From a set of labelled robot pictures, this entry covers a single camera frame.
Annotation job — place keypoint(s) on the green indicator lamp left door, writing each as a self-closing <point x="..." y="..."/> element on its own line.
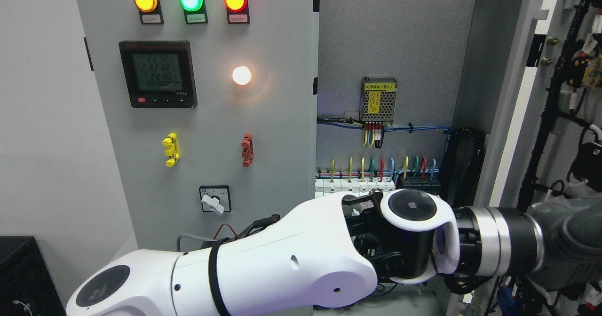
<point x="194" y="11"/>

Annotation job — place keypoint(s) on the black digital power meter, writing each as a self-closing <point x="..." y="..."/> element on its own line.
<point x="159" y="74"/>

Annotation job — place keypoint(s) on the white glowing indicator lamp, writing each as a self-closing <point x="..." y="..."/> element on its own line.
<point x="241" y="75"/>

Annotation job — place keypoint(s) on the yellow indicator lamp left door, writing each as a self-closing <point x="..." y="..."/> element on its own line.
<point x="149" y="11"/>

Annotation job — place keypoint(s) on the red indicator lamp left door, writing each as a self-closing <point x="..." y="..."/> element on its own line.
<point x="237" y="11"/>

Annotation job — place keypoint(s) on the yellow terminal connector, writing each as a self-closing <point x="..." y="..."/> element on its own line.
<point x="171" y="149"/>

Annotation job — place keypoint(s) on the metal mesh power supply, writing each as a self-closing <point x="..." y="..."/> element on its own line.
<point x="378" y="99"/>

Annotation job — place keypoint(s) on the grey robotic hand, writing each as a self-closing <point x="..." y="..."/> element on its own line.
<point x="572" y="233"/>

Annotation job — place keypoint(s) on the left door rotary selector switch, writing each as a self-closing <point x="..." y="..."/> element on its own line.
<point x="215" y="199"/>

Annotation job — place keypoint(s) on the red terminal connector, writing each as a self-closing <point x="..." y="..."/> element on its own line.
<point x="247" y="150"/>

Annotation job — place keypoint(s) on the black surge protector modules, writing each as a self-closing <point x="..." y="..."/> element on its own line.
<point x="430" y="186"/>

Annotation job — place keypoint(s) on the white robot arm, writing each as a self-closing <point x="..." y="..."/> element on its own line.
<point x="329" y="251"/>

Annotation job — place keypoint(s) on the black box at left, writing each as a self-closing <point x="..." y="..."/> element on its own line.
<point x="26" y="287"/>

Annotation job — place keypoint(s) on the grey cabinet door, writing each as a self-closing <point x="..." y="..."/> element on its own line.
<point x="278" y="107"/>
<point x="514" y="47"/>

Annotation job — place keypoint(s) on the white socket breaker row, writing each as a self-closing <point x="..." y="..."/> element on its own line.
<point x="356" y="187"/>

